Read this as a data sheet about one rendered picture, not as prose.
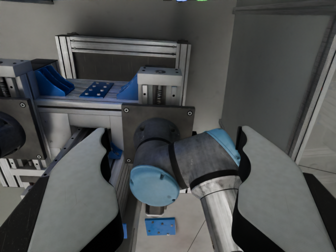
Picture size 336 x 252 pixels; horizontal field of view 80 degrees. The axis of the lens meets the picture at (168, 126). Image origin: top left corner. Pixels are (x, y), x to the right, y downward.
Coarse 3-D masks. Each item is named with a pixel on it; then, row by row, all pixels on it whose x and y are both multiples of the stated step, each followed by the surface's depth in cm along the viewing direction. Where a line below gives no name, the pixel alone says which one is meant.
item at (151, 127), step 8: (144, 120) 62; (152, 120) 60; (160, 120) 60; (168, 120) 62; (136, 128) 62; (144, 128) 59; (152, 128) 58; (160, 128) 58; (168, 128) 59; (176, 128) 62; (136, 136) 60; (144, 136) 57; (152, 136) 56; (160, 136) 56; (168, 136) 57; (176, 136) 60; (136, 144) 59
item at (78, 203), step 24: (96, 144) 10; (72, 168) 9; (96, 168) 9; (48, 192) 8; (72, 192) 8; (96, 192) 8; (48, 216) 7; (72, 216) 7; (96, 216) 7; (120, 216) 7; (48, 240) 6; (72, 240) 6; (96, 240) 6; (120, 240) 7
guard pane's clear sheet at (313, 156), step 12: (324, 84) 60; (324, 96) 60; (324, 108) 60; (312, 120) 66; (324, 120) 61; (312, 132) 66; (324, 132) 61; (300, 144) 72; (312, 144) 66; (324, 144) 61; (300, 156) 72; (312, 156) 66; (324, 156) 61; (312, 168) 66; (324, 168) 61; (324, 180) 61
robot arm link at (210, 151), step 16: (176, 144) 48; (192, 144) 45; (208, 144) 44; (224, 144) 43; (176, 160) 45; (192, 160) 44; (208, 160) 42; (224, 160) 42; (192, 176) 43; (208, 176) 41; (224, 176) 40; (192, 192) 44; (208, 192) 41; (224, 192) 40; (208, 208) 40; (224, 208) 38; (208, 224) 40; (224, 224) 37; (224, 240) 36
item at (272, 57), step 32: (256, 0) 102; (288, 0) 76; (256, 32) 103; (288, 32) 76; (320, 32) 60; (256, 64) 103; (288, 64) 76; (224, 96) 162; (256, 96) 104; (288, 96) 76; (224, 128) 163; (256, 128) 104; (288, 128) 77
